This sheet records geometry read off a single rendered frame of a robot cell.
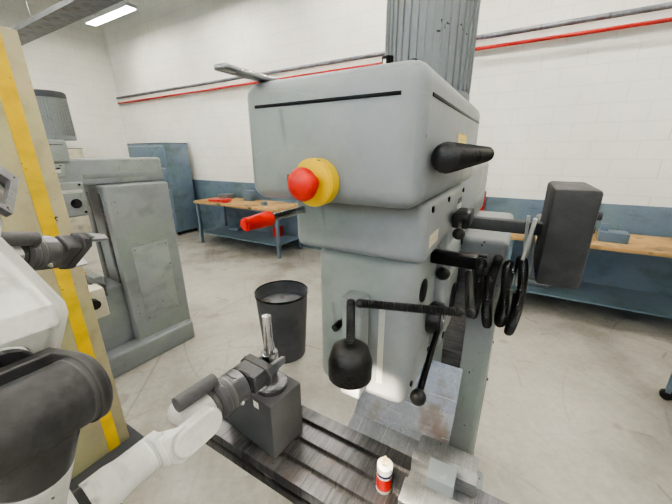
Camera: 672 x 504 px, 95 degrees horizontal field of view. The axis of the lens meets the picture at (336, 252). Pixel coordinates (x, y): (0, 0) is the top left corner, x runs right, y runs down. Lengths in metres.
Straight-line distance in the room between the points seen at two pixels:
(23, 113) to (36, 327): 1.55
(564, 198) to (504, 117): 4.05
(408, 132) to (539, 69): 4.51
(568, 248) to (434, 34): 0.51
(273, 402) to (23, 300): 0.61
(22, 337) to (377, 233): 0.50
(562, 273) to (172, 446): 0.87
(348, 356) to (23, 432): 0.37
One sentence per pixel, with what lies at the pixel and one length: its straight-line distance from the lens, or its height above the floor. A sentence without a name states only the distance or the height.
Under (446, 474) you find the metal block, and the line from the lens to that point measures 0.90.
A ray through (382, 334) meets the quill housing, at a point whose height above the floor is 1.47.
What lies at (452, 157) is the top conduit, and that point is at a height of 1.79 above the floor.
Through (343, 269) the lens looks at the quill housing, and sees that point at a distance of 0.58.
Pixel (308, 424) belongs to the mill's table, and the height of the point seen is 0.95.
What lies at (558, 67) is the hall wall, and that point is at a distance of 4.86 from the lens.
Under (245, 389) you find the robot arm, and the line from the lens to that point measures 0.85.
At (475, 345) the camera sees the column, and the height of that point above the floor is 1.22.
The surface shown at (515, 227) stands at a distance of 0.87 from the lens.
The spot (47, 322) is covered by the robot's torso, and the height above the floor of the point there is 1.58.
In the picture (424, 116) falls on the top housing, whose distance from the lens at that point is 0.37.
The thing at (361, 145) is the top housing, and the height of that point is 1.80.
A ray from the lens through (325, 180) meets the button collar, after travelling 0.39.
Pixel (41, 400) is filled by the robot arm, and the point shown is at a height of 1.54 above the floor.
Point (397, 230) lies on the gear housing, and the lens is 0.48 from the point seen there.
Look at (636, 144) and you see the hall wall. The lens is 4.88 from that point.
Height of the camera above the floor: 1.80
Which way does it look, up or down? 18 degrees down
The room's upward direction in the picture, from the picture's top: straight up
